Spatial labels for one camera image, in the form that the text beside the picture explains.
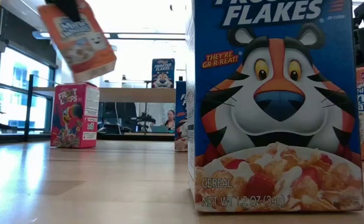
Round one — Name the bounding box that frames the pink Froot Loops cereal box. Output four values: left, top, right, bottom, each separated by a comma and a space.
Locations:
50, 82, 101, 149

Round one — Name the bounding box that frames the wooden shelf with black posts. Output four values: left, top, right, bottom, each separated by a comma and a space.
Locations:
24, 73, 184, 143

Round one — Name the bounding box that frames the dark background cabinet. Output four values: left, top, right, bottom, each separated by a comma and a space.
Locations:
98, 102, 138, 134

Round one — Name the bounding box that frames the blue Frosted Flakes cereal box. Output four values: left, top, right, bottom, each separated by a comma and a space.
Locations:
185, 0, 364, 213
151, 58, 176, 89
174, 80, 188, 152

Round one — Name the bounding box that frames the person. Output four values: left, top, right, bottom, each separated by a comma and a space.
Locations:
165, 109, 176, 131

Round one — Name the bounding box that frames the black aluminium rig frame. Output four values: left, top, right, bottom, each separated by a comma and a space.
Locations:
0, 132, 176, 146

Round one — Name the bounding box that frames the long ceiling light fixture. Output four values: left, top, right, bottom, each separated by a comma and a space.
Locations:
32, 30, 186, 40

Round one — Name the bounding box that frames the wooden desk with grey legs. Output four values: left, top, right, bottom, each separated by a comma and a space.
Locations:
124, 132, 175, 137

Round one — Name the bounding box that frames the window with dark frame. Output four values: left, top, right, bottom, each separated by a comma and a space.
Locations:
0, 46, 57, 133

